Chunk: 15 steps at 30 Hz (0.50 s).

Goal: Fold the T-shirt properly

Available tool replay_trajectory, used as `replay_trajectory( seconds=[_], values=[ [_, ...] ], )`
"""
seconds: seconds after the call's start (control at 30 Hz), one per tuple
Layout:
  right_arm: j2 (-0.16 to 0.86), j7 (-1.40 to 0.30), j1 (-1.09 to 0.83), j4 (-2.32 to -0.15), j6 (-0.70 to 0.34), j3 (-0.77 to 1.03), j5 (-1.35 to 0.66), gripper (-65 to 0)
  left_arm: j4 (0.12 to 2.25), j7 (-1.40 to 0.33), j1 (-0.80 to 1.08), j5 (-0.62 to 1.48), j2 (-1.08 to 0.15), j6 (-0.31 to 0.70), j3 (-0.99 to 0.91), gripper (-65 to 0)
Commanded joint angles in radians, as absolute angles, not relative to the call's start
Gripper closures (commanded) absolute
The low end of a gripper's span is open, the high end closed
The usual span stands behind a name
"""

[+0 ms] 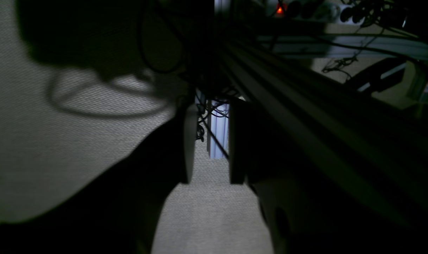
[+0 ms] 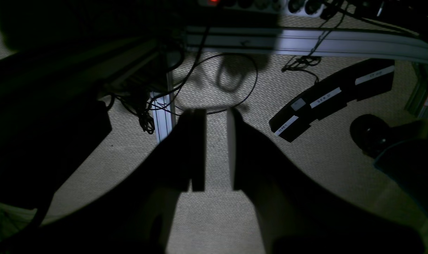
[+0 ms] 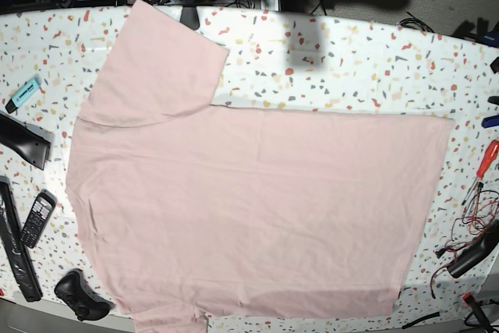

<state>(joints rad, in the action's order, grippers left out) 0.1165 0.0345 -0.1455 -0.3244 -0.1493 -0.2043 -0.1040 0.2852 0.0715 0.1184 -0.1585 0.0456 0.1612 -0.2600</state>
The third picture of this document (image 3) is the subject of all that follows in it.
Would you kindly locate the long black bar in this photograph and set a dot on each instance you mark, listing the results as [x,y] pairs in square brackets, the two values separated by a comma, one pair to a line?
[17,253]

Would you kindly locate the red handled screwdriver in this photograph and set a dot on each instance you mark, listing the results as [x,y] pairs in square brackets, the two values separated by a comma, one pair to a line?
[488,157]

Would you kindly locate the black tool red tip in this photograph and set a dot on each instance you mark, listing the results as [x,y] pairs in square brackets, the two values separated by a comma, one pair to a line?
[477,311]

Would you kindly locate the turquoise highlighter marker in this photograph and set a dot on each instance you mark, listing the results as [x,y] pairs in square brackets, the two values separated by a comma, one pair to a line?
[23,94]

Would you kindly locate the terrazzo pattern tablecloth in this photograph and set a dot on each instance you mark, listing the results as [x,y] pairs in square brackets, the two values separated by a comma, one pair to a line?
[319,63]

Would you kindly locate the pink T-shirt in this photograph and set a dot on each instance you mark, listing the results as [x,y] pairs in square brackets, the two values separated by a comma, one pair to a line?
[186,208]

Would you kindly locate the black game controller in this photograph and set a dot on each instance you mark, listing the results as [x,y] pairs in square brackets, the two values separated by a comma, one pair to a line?
[74,291]

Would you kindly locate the black cylindrical device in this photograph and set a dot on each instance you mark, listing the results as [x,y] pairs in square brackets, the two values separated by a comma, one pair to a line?
[476,252]

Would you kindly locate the black hair dryer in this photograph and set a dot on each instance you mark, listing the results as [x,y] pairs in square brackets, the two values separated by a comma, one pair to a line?
[31,147]

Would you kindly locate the blue handled tool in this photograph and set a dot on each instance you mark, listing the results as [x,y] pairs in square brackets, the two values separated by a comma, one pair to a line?
[490,121]

